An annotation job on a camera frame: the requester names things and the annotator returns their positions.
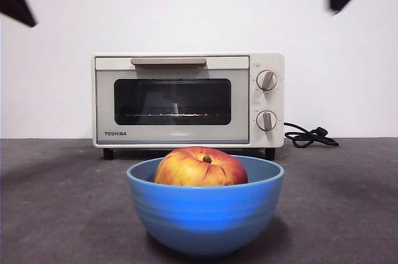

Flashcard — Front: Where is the oven door with glass window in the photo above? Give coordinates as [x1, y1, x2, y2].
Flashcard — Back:
[95, 55, 251, 146]

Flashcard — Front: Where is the red yellow apple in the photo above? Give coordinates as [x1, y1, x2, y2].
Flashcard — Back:
[154, 146, 249, 187]

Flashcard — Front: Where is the blue bowl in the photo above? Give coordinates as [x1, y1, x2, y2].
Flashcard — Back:
[126, 154, 285, 258]

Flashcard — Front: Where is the cream Toshiba toaster oven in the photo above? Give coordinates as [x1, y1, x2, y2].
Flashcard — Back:
[92, 52, 285, 161]

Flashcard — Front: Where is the beige oven knob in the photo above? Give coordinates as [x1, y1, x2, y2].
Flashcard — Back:
[256, 69, 279, 92]
[256, 110, 279, 133]

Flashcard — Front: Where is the black power cable with plug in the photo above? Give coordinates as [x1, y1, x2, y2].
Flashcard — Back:
[283, 121, 340, 149]

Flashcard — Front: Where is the metal wire oven rack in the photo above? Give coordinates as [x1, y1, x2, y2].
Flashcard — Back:
[124, 112, 209, 119]

